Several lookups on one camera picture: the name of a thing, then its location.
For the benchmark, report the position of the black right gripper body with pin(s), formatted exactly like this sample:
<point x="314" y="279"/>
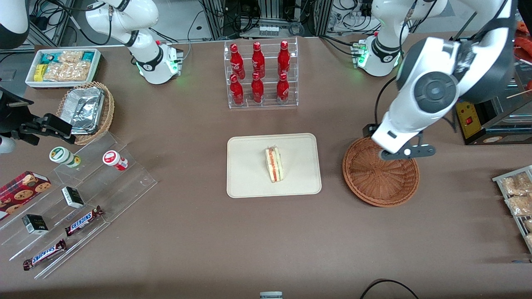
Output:
<point x="11" y="117"/>

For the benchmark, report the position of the triangular sandwich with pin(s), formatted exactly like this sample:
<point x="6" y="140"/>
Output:
<point x="274" y="166"/>

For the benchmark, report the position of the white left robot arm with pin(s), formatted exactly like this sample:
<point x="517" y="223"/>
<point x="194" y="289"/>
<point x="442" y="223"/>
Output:
<point x="434" y="89"/>

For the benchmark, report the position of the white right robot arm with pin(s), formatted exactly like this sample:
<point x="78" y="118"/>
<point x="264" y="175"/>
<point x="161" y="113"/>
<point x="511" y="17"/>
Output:
<point x="145" y="62"/>

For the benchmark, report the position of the round brown wicker basket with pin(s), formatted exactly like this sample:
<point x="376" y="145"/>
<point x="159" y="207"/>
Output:
<point x="380" y="182"/>

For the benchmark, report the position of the oval tan wicker basket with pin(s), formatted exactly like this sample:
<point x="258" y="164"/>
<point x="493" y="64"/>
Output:
<point x="106" y="116"/>

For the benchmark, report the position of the cream rectangular tray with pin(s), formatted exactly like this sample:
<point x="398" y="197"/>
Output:
<point x="249" y="166"/>

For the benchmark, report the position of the black machine corner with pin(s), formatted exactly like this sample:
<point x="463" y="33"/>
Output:
<point x="12" y="96"/>

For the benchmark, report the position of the aluminium foil containers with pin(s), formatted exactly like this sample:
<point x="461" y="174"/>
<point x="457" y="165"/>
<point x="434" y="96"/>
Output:
<point x="83" y="108"/>

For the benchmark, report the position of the green capped jar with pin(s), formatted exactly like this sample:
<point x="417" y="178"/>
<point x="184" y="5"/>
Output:
<point x="62" y="156"/>

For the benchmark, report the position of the white snack bin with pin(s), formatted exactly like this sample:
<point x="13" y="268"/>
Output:
<point x="31" y="81"/>

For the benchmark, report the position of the large clear cracker bag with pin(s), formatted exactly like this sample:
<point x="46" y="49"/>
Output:
<point x="68" y="71"/>

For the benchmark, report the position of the yellow snack packet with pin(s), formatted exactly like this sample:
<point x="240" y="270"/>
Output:
<point x="39" y="72"/>

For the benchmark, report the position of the red plaid cookie box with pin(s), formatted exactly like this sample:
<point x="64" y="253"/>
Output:
<point x="20" y="193"/>

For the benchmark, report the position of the red capped jar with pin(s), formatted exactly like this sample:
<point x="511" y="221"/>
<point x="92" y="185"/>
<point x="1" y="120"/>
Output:
<point x="114" y="160"/>

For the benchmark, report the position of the small clear cracker bag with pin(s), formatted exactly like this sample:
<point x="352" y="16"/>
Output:
<point x="70" y="56"/>

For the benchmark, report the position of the small black box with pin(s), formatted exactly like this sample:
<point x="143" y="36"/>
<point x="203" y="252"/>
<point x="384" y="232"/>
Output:
<point x="35" y="224"/>
<point x="72" y="197"/>

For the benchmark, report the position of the small teal snack packet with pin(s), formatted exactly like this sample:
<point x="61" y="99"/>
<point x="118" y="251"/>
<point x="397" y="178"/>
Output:
<point x="88" y="56"/>

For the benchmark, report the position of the clear acrylic stepped display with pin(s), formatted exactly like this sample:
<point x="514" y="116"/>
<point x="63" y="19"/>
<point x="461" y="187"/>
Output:
<point x="124" y="187"/>

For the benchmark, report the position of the black hot food display case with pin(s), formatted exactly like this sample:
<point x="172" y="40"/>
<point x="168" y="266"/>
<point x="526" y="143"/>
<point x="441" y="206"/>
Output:
<point x="490" y="124"/>

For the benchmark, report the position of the red cola bottle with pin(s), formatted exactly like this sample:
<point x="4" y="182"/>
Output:
<point x="236" y="60"/>
<point x="282" y="88"/>
<point x="257" y="89"/>
<point x="258" y="60"/>
<point x="284" y="58"/>
<point x="236" y="91"/>

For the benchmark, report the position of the snickers bar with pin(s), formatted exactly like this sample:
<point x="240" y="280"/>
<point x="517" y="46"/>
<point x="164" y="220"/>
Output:
<point x="83" y="221"/>
<point x="43" y="254"/>

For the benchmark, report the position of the clear acrylic bottle rack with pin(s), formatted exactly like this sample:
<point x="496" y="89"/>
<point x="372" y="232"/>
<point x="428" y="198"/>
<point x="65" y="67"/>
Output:
<point x="268" y="104"/>

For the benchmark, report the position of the clear bag of snacks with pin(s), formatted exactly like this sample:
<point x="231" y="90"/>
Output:
<point x="519" y="205"/>
<point x="515" y="185"/>
<point x="529" y="241"/>
<point x="528" y="225"/>

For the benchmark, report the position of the wooden skewer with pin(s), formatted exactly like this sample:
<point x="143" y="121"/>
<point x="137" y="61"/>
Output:
<point x="519" y="94"/>

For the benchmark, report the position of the white power strip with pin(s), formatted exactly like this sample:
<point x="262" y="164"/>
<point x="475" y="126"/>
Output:
<point x="268" y="30"/>

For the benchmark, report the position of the grey device edge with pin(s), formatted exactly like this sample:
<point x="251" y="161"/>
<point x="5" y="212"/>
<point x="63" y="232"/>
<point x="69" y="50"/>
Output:
<point x="271" y="295"/>

